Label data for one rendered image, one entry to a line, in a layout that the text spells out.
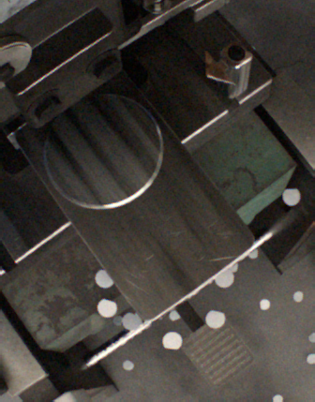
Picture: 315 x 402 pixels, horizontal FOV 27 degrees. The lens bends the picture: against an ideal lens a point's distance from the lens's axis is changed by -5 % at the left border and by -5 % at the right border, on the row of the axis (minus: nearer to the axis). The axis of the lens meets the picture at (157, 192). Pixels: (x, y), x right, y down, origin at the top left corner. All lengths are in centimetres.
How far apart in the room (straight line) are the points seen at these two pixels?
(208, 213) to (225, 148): 18
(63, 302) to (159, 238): 19
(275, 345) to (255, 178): 68
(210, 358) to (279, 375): 23
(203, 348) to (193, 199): 63
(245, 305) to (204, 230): 79
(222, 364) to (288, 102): 59
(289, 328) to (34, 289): 76
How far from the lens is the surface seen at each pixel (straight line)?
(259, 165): 85
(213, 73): 73
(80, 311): 82
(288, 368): 147
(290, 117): 88
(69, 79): 57
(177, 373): 145
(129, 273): 68
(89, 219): 70
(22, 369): 84
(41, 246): 79
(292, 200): 84
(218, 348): 129
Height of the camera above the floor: 145
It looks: 75 degrees down
